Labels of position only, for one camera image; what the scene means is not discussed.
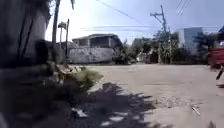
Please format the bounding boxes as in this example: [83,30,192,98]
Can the grass clump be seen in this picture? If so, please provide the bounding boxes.
[49,63,104,92]

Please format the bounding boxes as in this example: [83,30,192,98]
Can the overhead wires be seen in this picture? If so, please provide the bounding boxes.
[79,0,224,34]

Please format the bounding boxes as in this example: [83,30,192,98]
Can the red vehicle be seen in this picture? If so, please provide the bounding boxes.
[207,26,224,81]

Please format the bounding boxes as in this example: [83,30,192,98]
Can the green bushes and trees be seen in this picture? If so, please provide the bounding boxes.
[113,29,210,65]

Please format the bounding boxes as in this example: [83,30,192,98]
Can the pole with sign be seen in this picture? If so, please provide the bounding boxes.
[57,18,71,60]

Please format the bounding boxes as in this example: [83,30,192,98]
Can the grey concrete road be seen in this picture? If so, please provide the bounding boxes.
[33,63,224,128]

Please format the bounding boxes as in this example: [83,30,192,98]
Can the utility pole with crossarms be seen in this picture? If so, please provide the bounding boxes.
[149,4,169,64]

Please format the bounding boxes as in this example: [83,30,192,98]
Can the grey building with wall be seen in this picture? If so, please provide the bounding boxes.
[66,33,124,65]

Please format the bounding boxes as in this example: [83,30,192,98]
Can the dark wall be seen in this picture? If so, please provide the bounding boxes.
[0,0,52,68]

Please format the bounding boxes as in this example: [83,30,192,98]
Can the tall trunk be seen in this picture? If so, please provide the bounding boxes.
[50,0,62,52]

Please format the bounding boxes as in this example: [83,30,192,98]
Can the pale building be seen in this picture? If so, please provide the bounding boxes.
[175,27,204,56]

